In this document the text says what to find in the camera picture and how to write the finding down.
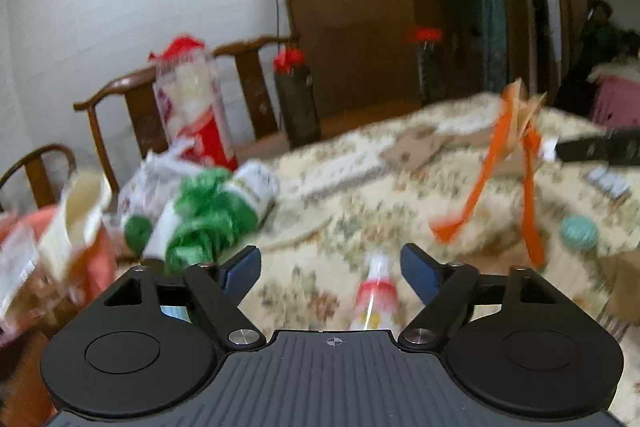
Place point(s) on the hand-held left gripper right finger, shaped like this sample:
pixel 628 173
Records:
pixel 417 272

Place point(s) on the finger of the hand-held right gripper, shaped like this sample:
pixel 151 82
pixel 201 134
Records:
pixel 582 149

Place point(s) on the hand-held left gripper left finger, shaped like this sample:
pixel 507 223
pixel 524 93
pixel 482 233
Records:
pixel 242 269

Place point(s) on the red white plastic bottle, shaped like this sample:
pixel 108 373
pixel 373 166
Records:
pixel 375 297

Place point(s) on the orange white ribbon packet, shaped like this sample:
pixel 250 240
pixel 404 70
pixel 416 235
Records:
pixel 500 137

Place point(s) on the pink plastic basin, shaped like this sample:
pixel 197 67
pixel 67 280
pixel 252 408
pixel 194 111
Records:
pixel 102 257

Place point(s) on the white cream paper packet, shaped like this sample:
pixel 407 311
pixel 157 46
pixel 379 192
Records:
pixel 67 217

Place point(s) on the floral cloth covered desktop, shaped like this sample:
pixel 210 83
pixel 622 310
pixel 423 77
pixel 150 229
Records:
pixel 320 267

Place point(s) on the silver blister pack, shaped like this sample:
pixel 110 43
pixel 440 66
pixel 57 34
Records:
pixel 607 182

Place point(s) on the pink cloth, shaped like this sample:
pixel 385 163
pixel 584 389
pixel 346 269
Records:
pixel 620 103

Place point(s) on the green plastic bag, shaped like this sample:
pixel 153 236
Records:
pixel 210 217

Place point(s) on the white fluffy cloth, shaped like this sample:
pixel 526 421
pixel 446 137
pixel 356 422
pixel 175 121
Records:
pixel 617 69

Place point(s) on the white patterned roll package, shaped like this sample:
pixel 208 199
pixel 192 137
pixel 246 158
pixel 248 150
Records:
pixel 257 192

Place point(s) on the small teal cap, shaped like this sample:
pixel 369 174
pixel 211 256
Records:
pixel 578 232

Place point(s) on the white cylindrical bottle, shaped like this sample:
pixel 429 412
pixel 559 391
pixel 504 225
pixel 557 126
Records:
pixel 162 232

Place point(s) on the long clear plastic wrapper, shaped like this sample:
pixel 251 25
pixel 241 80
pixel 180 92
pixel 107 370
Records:
pixel 345 174

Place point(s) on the cardboard sheet with hole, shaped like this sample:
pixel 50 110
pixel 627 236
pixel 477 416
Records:
pixel 415 149

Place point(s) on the white plastic bag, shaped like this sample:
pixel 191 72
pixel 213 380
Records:
pixel 150 177

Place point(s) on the small brown cardboard carton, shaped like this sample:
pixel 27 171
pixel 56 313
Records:
pixel 622 282

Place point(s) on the dark vase red flowers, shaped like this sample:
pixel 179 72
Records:
pixel 297 107
pixel 430 77

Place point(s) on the tall red white package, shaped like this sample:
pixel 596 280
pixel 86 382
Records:
pixel 195 107

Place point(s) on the clear plastic bag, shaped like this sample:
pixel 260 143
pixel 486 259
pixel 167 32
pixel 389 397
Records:
pixel 17 267

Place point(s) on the round back wooden chair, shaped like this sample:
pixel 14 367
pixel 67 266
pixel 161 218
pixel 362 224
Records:
pixel 45 150

